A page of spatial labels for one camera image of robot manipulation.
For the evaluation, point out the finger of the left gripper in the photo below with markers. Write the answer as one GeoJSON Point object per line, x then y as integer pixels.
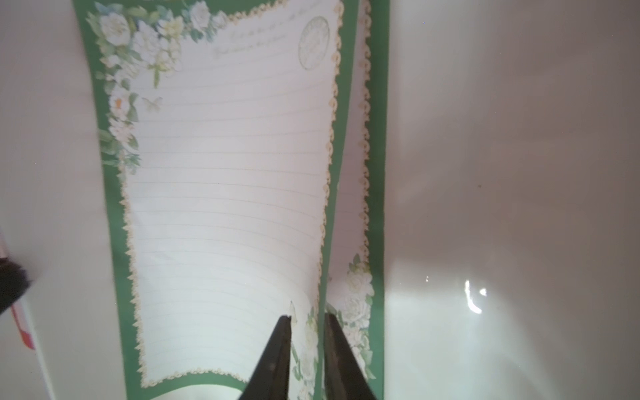
{"type": "Point", "coordinates": [14, 282]}

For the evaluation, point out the green bordered stationery sheet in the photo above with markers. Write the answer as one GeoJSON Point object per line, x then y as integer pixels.
{"type": "Point", "coordinates": [221, 127]}

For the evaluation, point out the white plastic storage tray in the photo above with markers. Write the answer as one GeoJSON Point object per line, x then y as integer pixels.
{"type": "Point", "coordinates": [512, 203]}

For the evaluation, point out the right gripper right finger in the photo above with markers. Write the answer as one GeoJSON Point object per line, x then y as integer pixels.
{"type": "Point", "coordinates": [343, 379]}

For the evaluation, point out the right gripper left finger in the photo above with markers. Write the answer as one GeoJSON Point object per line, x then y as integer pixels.
{"type": "Point", "coordinates": [270, 379]}

